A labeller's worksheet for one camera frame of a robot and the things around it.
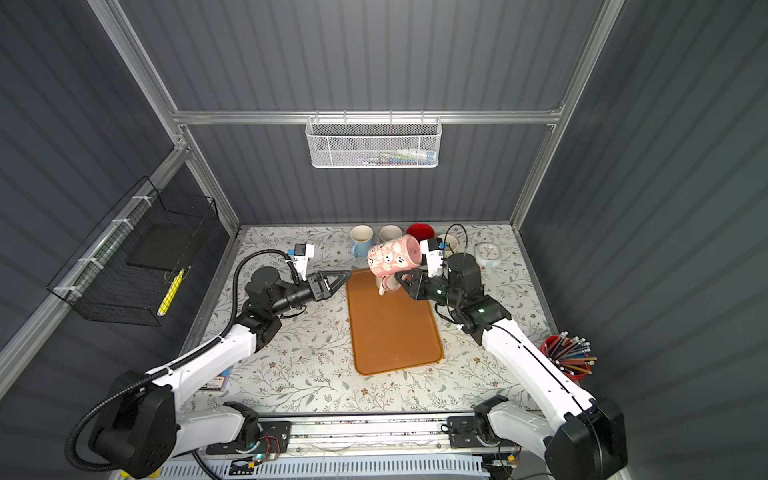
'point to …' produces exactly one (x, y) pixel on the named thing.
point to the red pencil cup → (570, 354)
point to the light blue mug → (362, 238)
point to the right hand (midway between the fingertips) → (401, 278)
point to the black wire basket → (134, 264)
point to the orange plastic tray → (390, 331)
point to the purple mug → (390, 232)
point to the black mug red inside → (421, 231)
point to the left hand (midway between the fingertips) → (347, 275)
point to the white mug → (387, 283)
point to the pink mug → (397, 255)
